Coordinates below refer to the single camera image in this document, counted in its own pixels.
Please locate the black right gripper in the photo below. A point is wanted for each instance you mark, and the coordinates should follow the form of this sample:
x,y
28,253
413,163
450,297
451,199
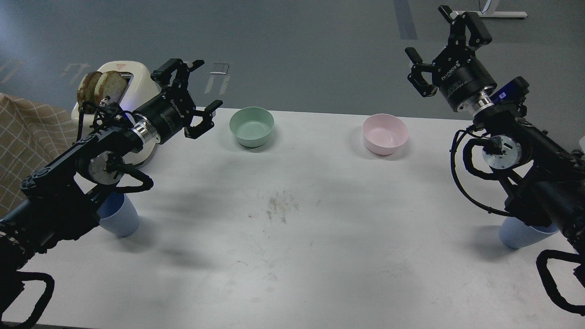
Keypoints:
x,y
457,72

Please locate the pink bowl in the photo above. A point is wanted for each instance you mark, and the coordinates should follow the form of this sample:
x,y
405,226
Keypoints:
x,y
384,134

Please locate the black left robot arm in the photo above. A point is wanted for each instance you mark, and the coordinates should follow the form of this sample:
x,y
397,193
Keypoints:
x,y
62,198

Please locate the cream white toaster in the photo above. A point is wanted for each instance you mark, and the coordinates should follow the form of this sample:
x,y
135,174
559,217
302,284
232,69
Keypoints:
x,y
140,89

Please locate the toast slice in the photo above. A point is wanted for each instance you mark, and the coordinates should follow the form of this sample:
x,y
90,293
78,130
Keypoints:
x,y
87,88
111,84

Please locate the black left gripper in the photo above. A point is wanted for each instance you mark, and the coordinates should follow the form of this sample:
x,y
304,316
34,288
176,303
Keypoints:
x,y
173,108

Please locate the right toast slice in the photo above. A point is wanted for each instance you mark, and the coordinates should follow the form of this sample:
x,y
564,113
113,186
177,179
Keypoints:
x,y
111,84

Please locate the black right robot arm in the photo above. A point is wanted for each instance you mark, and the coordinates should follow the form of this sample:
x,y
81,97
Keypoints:
x,y
543,182

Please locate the left toast slice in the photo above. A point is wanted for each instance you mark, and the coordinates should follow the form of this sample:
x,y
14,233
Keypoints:
x,y
87,88

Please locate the white stand base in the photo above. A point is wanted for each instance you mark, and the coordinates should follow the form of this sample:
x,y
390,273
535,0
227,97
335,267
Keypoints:
x,y
488,9

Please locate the beige checkered cloth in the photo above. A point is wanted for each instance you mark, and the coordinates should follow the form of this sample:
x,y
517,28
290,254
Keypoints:
x,y
31,135

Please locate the green bowl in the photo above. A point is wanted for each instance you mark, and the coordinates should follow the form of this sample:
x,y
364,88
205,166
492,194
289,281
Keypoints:
x,y
252,126

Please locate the blue cup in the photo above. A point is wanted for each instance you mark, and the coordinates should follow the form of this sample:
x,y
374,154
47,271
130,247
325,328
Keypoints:
x,y
515,234
118,215

